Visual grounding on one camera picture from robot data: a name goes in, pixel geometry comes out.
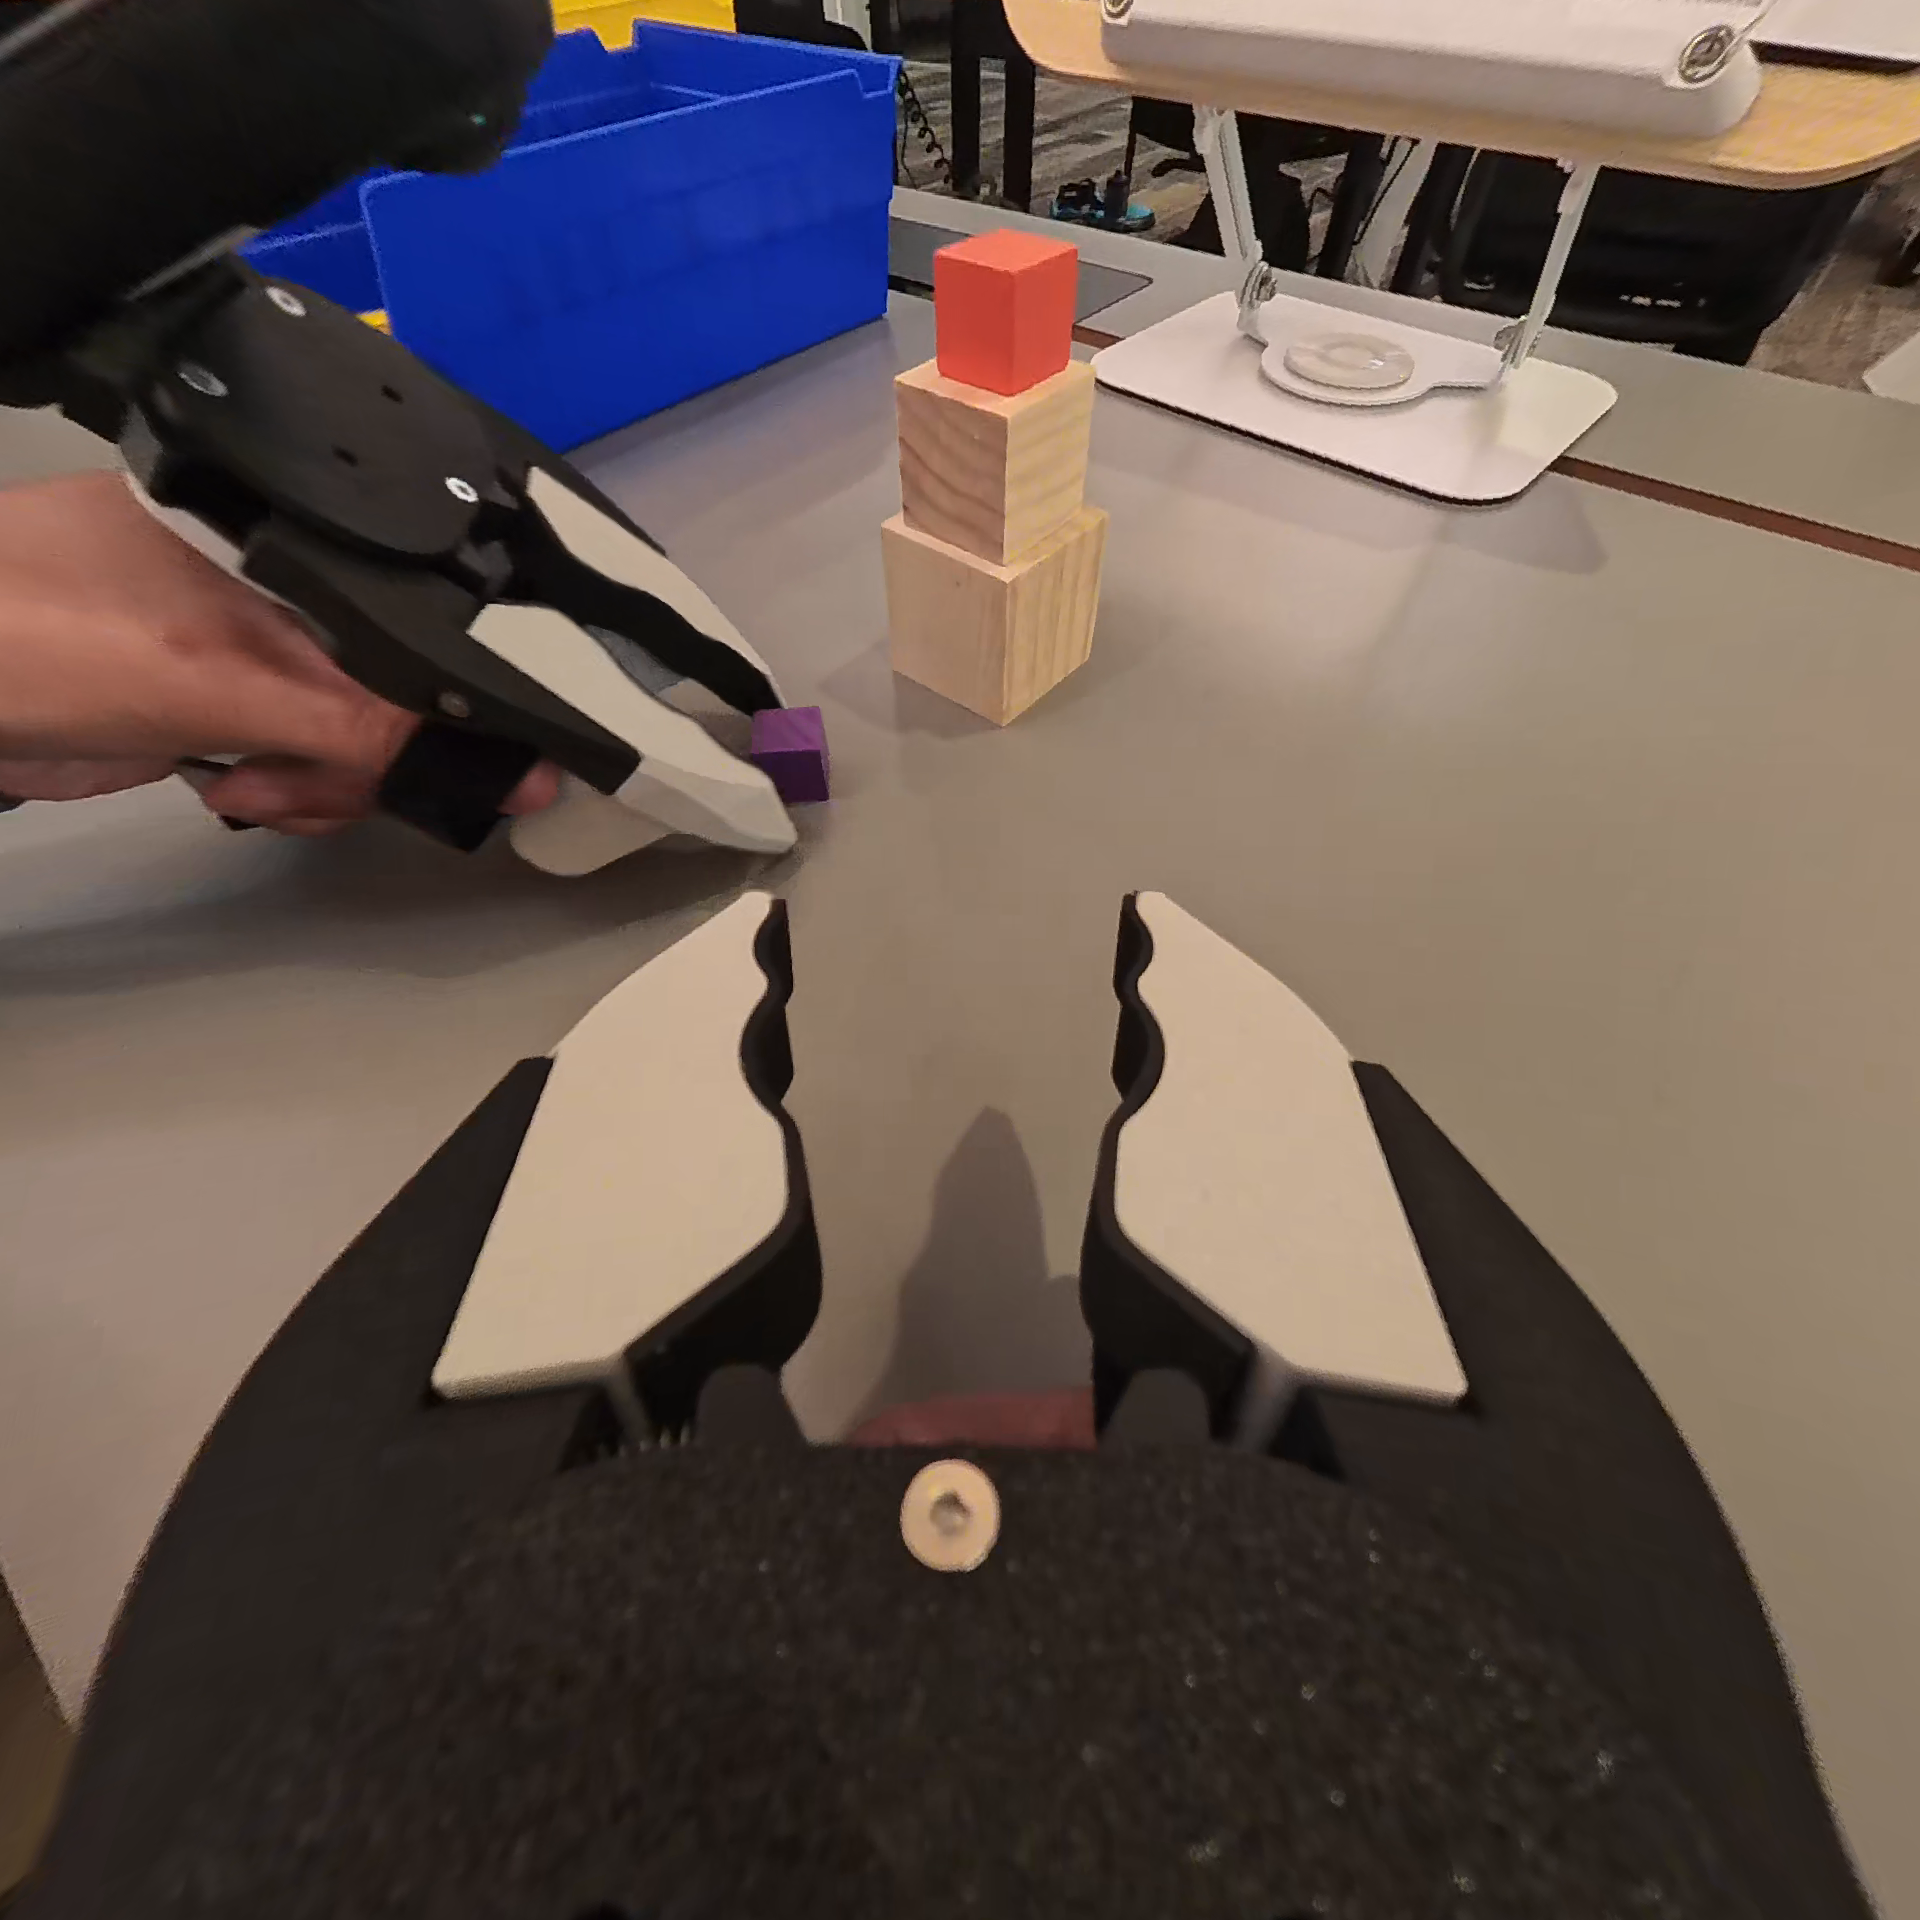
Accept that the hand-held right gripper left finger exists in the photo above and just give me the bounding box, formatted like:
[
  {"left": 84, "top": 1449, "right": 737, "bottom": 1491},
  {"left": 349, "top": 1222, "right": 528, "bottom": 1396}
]
[{"left": 433, "top": 892, "right": 824, "bottom": 1431}]

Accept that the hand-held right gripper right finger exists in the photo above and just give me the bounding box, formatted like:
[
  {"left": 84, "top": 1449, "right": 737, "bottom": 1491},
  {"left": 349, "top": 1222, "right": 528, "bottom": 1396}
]
[{"left": 1080, "top": 892, "right": 1472, "bottom": 1431}]

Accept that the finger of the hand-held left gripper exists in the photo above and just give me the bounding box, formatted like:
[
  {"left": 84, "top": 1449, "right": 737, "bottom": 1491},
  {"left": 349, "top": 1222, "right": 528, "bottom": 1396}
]
[
  {"left": 510, "top": 647, "right": 800, "bottom": 878},
  {"left": 526, "top": 480, "right": 788, "bottom": 722}
]

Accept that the purple wooden cube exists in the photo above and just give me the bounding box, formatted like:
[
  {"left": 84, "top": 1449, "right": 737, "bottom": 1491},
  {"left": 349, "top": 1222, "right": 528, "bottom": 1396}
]
[{"left": 749, "top": 707, "right": 831, "bottom": 807}]

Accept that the large wooden cube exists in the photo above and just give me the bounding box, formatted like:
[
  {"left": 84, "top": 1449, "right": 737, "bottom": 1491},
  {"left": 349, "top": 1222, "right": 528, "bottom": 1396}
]
[{"left": 880, "top": 504, "right": 1111, "bottom": 727}]

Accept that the blue plastic bin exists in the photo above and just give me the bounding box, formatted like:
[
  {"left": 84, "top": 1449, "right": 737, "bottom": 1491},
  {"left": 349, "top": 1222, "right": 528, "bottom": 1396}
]
[{"left": 246, "top": 24, "right": 903, "bottom": 453}]

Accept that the medium wooden cube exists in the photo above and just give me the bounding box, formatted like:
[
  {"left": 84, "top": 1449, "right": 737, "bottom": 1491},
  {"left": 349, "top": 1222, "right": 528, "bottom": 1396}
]
[{"left": 898, "top": 361, "right": 1094, "bottom": 564}]

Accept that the red wooden cube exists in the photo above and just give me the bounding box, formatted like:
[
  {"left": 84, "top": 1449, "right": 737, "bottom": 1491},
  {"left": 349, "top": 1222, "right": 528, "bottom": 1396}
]
[{"left": 934, "top": 232, "right": 1080, "bottom": 392}]

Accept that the person's left hand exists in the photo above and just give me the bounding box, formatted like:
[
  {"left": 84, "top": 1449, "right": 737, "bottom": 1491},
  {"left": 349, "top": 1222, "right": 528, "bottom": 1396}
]
[{"left": 0, "top": 467, "right": 573, "bottom": 836}]

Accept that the yellow plastic bin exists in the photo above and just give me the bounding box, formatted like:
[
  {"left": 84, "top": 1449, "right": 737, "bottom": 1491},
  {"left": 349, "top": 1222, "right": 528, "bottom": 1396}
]
[{"left": 551, "top": 0, "right": 738, "bottom": 51}]

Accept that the white folding stand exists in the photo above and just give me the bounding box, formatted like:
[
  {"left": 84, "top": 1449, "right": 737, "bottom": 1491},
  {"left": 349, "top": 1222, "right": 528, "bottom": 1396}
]
[{"left": 1086, "top": 0, "right": 1766, "bottom": 504}]

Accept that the black office chair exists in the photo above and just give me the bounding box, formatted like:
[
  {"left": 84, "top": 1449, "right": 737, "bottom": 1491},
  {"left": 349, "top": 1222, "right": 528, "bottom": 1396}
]
[{"left": 1291, "top": 120, "right": 1920, "bottom": 368}]

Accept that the wooden display board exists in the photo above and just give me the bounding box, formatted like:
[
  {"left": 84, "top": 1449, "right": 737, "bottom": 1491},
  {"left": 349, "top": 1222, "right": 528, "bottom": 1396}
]
[{"left": 1006, "top": 0, "right": 1920, "bottom": 189}]

